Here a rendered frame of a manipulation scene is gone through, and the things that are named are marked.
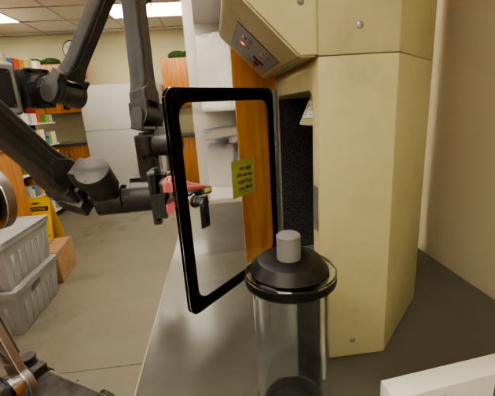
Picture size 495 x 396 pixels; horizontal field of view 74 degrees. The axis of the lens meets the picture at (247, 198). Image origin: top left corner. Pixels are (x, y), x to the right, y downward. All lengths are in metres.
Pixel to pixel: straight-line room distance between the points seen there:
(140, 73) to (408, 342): 0.84
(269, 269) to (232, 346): 0.30
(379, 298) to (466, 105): 0.52
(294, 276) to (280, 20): 0.31
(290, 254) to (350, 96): 0.23
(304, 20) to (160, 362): 0.57
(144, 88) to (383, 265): 0.69
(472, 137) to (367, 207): 0.44
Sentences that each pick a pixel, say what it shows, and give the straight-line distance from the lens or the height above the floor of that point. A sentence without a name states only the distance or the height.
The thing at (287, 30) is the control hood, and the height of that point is 1.44.
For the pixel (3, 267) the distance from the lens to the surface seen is 2.56.
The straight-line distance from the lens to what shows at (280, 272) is 0.37.
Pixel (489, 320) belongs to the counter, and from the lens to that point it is 0.80.
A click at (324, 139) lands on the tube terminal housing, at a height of 1.30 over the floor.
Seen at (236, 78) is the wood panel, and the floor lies 1.42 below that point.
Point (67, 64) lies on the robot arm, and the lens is 1.15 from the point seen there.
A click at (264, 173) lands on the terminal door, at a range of 0.74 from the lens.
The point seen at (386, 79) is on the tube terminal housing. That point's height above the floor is 1.38.
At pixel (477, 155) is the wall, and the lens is 0.90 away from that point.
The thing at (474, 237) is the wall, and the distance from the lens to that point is 0.93.
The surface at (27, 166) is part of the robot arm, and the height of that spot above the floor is 1.28.
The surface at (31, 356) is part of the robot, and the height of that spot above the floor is 0.32.
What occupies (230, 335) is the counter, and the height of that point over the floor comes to 0.94.
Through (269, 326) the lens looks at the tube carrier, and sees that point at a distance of 0.40.
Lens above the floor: 1.35
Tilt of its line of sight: 15 degrees down
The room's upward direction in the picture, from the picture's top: 4 degrees counter-clockwise
